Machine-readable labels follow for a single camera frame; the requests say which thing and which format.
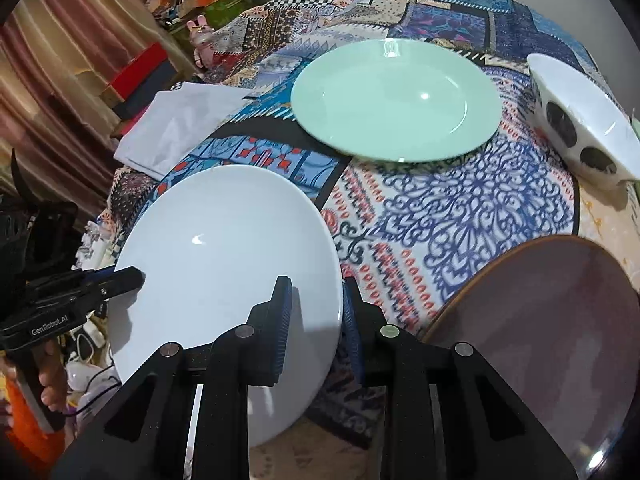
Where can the white plate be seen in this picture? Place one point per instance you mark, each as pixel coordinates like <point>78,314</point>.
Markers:
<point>215,240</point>

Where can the dark blue box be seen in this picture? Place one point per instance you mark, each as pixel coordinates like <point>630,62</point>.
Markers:
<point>150,97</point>

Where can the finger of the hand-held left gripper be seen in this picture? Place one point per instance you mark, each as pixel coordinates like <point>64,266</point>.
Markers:
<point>124,281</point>
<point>100,275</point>

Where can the white folded cloth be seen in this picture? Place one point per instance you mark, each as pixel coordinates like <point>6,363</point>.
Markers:
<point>170,125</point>

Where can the red box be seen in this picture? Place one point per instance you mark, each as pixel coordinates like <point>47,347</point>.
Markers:
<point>135,70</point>

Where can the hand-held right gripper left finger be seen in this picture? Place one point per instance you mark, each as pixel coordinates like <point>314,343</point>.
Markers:
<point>283,330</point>

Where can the patchwork tablecloth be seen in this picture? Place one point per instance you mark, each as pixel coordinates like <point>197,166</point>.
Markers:
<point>450,210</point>

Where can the brown striped curtain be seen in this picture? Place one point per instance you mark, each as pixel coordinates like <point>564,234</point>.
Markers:
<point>60,60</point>

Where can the brown-rimmed plate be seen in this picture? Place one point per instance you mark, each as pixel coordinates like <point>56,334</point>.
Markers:
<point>550,320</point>

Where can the pink bunny toy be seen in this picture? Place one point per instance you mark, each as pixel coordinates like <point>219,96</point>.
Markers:
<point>200,35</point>

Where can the white bowl with dark spots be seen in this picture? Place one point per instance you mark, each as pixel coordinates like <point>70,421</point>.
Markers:
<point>585,105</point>

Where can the green plate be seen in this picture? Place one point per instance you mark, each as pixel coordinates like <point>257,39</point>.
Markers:
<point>395,100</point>

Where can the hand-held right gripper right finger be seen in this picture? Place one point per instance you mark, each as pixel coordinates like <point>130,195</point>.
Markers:
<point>352,335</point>

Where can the person's left hand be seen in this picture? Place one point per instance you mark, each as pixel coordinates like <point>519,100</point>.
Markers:
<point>54,380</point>

